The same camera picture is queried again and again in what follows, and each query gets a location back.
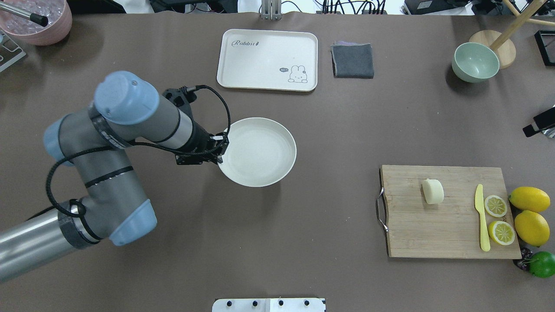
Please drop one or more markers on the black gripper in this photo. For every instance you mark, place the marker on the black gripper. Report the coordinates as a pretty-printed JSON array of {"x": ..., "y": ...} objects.
[{"x": 200, "y": 138}]

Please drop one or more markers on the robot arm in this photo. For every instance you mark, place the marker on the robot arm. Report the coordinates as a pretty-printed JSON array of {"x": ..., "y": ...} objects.
[{"x": 93, "y": 189}]

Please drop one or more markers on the cream rabbit tray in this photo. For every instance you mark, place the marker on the cream rabbit tray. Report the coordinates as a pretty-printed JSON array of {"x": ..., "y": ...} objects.
[{"x": 268, "y": 60}]

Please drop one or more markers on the round white plate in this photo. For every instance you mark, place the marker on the round white plate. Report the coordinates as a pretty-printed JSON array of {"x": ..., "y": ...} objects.
[{"x": 260, "y": 152}]

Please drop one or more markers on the grey folded cloth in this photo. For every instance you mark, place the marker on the grey folded cloth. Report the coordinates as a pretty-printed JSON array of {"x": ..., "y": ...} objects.
[{"x": 352, "y": 60}]

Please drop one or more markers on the pink ice bowl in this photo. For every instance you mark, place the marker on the pink ice bowl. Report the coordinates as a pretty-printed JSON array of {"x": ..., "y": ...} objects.
[{"x": 37, "y": 22}]

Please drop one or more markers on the bamboo cutting board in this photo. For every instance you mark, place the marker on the bamboo cutting board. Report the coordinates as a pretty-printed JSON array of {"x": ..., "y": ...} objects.
[{"x": 449, "y": 230}]

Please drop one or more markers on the green bowl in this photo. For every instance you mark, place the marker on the green bowl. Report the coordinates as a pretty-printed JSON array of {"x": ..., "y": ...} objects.
[{"x": 474, "y": 62}]

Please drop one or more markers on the yellow plastic knife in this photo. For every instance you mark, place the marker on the yellow plastic knife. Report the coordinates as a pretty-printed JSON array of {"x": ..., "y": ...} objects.
[{"x": 484, "y": 240}]

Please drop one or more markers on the upper lemon slice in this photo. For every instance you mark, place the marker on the upper lemon slice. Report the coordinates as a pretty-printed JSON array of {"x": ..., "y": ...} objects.
[{"x": 495, "y": 206}]

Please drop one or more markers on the lemon slice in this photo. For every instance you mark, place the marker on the lemon slice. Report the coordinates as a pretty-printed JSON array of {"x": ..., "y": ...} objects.
[
  {"x": 495, "y": 206},
  {"x": 501, "y": 232}
]

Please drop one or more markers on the lower lemon slice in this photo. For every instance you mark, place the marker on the lower lemon slice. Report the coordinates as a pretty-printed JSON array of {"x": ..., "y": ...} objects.
[{"x": 501, "y": 232}]

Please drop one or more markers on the whole lemon near slices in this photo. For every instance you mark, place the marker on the whole lemon near slices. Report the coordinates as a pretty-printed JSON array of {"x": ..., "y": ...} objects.
[{"x": 529, "y": 198}]

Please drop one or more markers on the whole lemon outer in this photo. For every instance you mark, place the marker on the whole lemon outer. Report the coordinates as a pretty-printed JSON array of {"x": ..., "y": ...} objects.
[{"x": 532, "y": 228}]

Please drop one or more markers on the green lime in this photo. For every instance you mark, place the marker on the green lime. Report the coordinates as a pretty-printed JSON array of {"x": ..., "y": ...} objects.
[{"x": 542, "y": 264}]

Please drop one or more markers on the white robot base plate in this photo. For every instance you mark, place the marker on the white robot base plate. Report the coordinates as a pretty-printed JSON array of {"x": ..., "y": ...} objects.
[{"x": 270, "y": 305}]

